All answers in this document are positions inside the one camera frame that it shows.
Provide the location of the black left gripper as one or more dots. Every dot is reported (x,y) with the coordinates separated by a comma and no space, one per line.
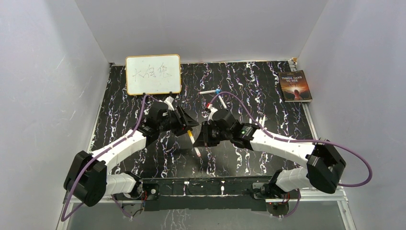
(184,124)

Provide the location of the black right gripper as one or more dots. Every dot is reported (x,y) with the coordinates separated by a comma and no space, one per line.
(204,140)

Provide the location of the yellow capped marker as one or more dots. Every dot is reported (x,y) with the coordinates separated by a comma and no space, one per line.
(193,141)

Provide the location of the light blue capped marker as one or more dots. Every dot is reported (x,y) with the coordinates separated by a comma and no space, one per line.
(220,98)

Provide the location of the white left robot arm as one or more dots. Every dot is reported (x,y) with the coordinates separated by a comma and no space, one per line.
(88,178)

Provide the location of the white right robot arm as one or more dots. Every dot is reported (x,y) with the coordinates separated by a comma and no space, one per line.
(320,165)

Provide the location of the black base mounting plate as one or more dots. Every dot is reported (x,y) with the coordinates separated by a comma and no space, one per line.
(204,193)

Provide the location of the small whiteboard with writing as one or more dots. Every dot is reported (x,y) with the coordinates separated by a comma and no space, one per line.
(154,74)

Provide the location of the dark paperback book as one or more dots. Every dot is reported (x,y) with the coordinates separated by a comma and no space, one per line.
(294,87)

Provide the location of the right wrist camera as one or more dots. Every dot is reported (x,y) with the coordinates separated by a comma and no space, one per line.
(210,110)

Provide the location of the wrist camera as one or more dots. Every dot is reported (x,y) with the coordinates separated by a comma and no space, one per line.
(169,102)
(210,110)

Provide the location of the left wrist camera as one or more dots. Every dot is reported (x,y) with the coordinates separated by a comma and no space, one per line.
(169,102)

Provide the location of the aluminium frame rail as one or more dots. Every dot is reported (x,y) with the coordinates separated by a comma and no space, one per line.
(261,191)

